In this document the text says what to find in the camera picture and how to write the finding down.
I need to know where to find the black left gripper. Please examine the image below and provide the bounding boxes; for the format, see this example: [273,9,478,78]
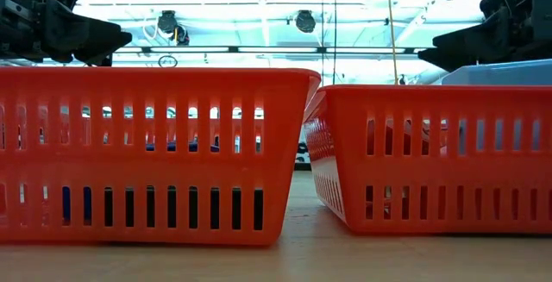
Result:
[0,0,133,67]

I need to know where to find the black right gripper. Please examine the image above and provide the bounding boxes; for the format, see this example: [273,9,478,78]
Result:
[417,0,552,72]

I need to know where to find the light blue wall charger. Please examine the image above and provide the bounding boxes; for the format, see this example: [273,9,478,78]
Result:
[440,59,552,153]

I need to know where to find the navy blue rectangular block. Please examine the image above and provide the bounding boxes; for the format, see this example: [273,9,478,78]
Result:
[145,141,221,153]

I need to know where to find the small black digital display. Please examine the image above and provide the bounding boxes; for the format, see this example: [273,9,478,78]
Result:
[103,185,264,231]

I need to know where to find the black round ceiling fixture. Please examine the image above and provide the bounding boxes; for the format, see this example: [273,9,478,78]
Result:
[295,9,317,34]
[156,9,191,46]

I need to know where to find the red slotted plastic basket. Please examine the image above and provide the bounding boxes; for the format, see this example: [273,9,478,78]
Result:
[0,66,323,247]
[303,84,552,235]

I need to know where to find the black distant equipment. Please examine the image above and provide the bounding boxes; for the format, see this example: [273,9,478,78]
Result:
[296,141,310,165]

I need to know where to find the long yellow cable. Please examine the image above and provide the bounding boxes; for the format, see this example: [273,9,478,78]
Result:
[385,0,400,85]

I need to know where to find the long horizontal rail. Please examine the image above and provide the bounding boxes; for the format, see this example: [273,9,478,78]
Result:
[111,45,432,54]

